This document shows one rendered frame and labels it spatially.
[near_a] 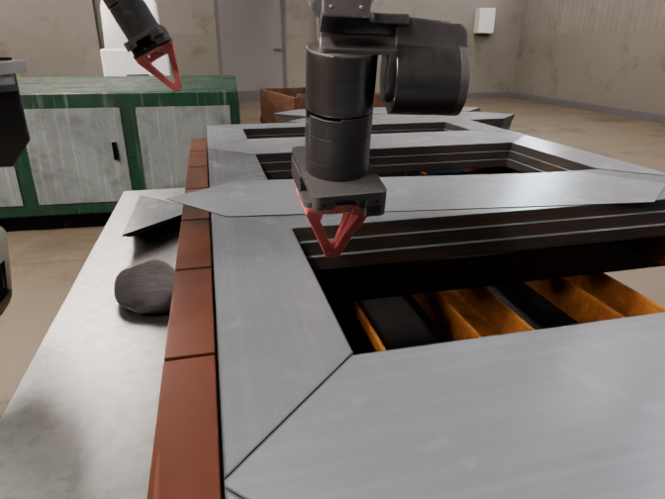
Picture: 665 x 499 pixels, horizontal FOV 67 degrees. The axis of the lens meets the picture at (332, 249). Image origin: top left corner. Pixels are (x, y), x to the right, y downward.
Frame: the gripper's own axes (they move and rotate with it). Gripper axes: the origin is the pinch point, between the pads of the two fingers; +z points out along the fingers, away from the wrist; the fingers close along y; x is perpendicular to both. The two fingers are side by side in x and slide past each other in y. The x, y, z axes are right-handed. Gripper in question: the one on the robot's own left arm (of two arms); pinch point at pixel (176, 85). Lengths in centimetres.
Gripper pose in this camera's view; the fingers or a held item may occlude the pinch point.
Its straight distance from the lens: 96.0
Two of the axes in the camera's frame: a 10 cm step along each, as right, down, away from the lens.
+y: -2.0, -3.7, 9.1
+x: -8.7, 4.9, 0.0
